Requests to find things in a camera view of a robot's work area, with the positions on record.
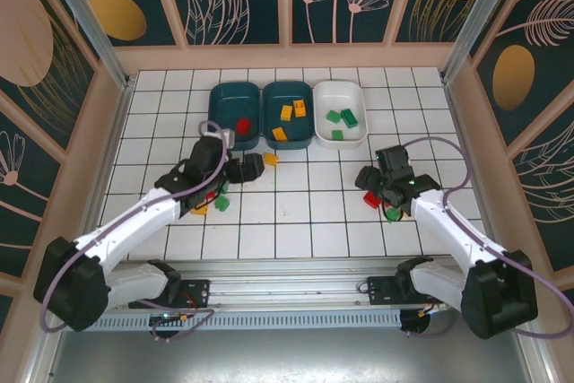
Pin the yellow lego brick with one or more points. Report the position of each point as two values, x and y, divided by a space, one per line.
279 133
271 159
285 112
299 108

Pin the large green lego brick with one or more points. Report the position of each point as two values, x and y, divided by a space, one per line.
223 202
224 187

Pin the round yellow lego piece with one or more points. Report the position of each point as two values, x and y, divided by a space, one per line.
198 211

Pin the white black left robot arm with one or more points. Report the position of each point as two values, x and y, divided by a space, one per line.
134 221

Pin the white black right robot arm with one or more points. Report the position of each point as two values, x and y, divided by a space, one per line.
448 226

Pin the long green lego brick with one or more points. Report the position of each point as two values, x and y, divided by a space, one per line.
349 117

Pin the teal plastic container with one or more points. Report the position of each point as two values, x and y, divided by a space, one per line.
273 96
224 105

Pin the white plastic container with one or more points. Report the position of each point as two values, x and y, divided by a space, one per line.
332 96

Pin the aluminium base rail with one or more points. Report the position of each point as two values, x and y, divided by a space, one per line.
287 286

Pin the aluminium frame post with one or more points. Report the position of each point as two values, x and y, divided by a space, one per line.
85 15
471 15

